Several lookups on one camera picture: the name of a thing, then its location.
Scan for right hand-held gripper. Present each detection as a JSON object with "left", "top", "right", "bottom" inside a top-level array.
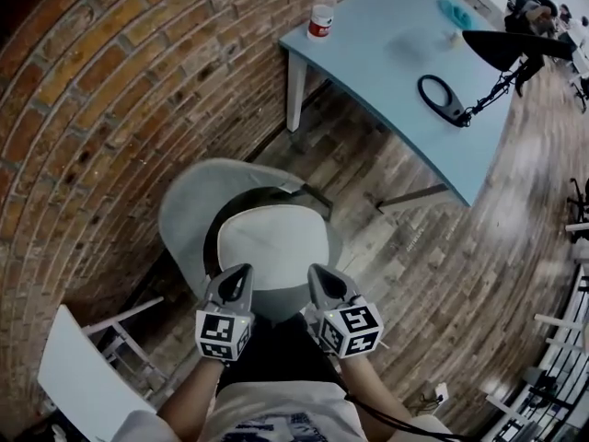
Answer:
[{"left": 303, "top": 263, "right": 386, "bottom": 362}]

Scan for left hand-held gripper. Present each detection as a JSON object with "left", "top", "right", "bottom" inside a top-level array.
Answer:
[{"left": 195, "top": 263, "right": 256, "bottom": 363}]

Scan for grey chair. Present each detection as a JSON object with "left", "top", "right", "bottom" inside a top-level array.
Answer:
[{"left": 157, "top": 157, "right": 344, "bottom": 327}]

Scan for person's left forearm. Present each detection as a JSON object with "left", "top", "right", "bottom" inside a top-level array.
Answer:
[{"left": 156, "top": 355, "right": 227, "bottom": 432}]

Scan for person's right forearm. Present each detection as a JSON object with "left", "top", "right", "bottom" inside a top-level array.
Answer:
[{"left": 338, "top": 355, "right": 411, "bottom": 432}]

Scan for black office chair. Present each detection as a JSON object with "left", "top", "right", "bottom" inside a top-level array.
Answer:
[{"left": 565, "top": 177, "right": 589, "bottom": 216}]

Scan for person's black trousers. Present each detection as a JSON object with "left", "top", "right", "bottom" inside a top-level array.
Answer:
[{"left": 225, "top": 313, "right": 344, "bottom": 387}]

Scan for person's white t-shirt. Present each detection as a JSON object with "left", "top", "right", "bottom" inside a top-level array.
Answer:
[{"left": 110, "top": 378, "right": 455, "bottom": 442}]

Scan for white table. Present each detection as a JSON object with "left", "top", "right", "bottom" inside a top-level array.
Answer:
[{"left": 36, "top": 295, "right": 167, "bottom": 442}]

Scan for light blue table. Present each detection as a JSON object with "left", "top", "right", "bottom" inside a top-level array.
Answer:
[{"left": 278, "top": 0, "right": 524, "bottom": 214}]

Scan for plastic bottle with red label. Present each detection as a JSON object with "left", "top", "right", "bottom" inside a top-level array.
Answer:
[{"left": 306, "top": 0, "right": 339, "bottom": 42}]

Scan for black desk lamp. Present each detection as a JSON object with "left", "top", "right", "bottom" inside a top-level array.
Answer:
[{"left": 417, "top": 29, "right": 576, "bottom": 129}]

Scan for teal cloth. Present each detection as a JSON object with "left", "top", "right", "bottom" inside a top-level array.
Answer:
[{"left": 435, "top": 0, "right": 474, "bottom": 30}]

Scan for black cable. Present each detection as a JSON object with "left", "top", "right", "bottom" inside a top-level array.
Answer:
[{"left": 342, "top": 391, "right": 487, "bottom": 442}]

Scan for white metal frame furniture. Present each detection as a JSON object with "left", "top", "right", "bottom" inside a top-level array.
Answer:
[{"left": 485, "top": 264, "right": 589, "bottom": 442}]

